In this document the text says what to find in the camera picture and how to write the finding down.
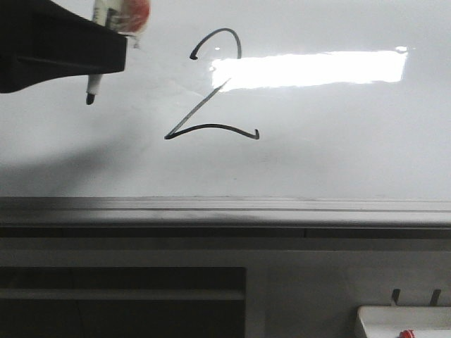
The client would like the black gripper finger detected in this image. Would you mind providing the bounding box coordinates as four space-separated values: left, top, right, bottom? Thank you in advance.
1 1 127 94

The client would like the white black whiteboard marker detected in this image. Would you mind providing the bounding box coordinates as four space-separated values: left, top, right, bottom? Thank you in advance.
86 0 123 105

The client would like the red magnet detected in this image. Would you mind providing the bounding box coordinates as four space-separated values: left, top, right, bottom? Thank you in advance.
106 0 151 49

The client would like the left black metal hook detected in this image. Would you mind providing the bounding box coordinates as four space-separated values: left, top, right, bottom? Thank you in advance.
390 289 401 306

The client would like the black metal hook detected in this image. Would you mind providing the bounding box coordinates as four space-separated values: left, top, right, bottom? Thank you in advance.
390 289 401 306
429 289 441 306

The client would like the white tray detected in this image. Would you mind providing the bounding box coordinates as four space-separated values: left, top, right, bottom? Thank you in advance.
354 306 450 337

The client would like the small red cap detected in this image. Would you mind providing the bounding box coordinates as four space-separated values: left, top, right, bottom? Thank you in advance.
399 330 416 338

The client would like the right black metal hook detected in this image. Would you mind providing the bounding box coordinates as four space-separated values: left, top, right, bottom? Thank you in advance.
429 289 441 306

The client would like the white whiteboard with aluminium frame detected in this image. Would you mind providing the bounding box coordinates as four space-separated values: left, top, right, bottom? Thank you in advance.
1 1 450 227

